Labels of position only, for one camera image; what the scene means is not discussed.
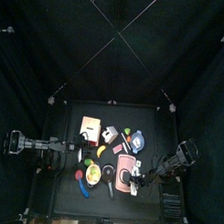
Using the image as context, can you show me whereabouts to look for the white toy toaster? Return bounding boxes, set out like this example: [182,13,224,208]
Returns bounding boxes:
[101,125,120,145]

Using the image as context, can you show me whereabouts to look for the black toy frying pan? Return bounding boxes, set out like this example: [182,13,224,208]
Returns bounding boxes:
[100,163,117,199]

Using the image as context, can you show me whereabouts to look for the white toy knife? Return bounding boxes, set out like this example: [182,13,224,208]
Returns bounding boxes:
[120,132,131,155]

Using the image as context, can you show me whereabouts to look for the green toy pear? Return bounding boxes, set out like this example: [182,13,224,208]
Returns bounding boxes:
[82,157,95,168]

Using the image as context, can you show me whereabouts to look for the white printed card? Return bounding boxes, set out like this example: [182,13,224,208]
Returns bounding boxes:
[131,165,142,177]

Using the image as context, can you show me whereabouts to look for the blue plate with handles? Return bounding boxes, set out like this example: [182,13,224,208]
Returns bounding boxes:
[129,129,146,155]

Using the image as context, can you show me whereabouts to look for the black chopstick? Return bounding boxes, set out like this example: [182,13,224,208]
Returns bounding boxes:
[115,125,133,151]

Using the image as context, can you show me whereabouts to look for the yellow toy banana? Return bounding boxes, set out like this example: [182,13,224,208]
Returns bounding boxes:
[96,144,107,158]

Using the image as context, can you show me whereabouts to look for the white sushi piece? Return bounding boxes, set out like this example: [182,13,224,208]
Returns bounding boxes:
[133,137,143,149]

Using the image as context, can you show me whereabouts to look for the pink cutting board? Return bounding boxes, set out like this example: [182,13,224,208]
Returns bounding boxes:
[114,154,137,193]

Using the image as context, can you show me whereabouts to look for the white paper strip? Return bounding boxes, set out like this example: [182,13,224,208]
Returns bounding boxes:
[129,183,139,197]

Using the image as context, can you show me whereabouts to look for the silver pot with yellow food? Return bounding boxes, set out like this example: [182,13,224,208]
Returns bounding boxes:
[85,163,103,188]

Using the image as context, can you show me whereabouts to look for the red and blue spoon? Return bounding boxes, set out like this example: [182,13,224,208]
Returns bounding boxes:
[73,168,91,199]

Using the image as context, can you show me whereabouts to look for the pink rectangular toy block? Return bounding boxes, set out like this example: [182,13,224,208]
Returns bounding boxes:
[112,144,123,155]

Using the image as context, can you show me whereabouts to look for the black labelled control box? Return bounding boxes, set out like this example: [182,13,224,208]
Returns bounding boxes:
[158,178,186,224]

